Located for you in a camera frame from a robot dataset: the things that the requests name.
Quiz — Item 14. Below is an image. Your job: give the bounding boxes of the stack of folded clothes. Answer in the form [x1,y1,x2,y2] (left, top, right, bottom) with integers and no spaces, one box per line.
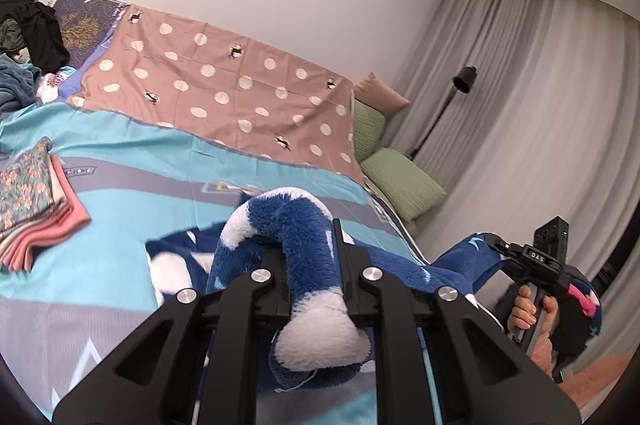
[1,137,91,272]

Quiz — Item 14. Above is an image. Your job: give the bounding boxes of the teal blue blanket heap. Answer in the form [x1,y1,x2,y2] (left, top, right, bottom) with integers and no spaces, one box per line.
[0,54,41,118]

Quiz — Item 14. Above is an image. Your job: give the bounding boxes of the turquoise grey patterned bedspread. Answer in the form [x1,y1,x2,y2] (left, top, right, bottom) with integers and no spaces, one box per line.
[1,104,424,414]

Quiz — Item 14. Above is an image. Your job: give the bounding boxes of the black garment pile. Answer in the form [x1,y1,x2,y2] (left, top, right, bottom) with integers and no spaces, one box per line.
[6,2,70,74]

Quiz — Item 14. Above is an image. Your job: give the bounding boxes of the person's right hand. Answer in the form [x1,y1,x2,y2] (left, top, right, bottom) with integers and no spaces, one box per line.
[506,284,561,381]

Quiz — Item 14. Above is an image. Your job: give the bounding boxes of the pink polka dot sheet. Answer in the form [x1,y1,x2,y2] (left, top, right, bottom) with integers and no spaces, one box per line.
[68,5,363,182]

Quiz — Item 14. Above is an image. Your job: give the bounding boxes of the grey window curtain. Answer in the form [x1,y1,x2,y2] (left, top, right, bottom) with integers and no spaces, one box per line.
[384,0,640,306]

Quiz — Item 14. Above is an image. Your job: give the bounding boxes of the blue fleece garment white patches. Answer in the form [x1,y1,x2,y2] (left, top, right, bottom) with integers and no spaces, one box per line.
[144,187,507,394]

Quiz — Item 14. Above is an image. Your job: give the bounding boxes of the tan pillow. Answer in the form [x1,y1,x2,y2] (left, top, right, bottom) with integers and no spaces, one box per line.
[354,72,410,118]

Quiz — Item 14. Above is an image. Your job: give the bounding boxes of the green ribbed pillow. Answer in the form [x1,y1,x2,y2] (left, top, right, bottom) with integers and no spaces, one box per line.
[360,148,447,221]
[352,100,386,163]

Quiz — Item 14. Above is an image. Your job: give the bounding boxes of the purple patterned pillow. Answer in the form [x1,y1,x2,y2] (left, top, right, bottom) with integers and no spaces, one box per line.
[53,0,129,69]

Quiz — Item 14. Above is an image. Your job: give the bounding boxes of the black floor lamp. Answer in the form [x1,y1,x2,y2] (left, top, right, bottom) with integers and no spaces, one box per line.
[409,64,478,161]

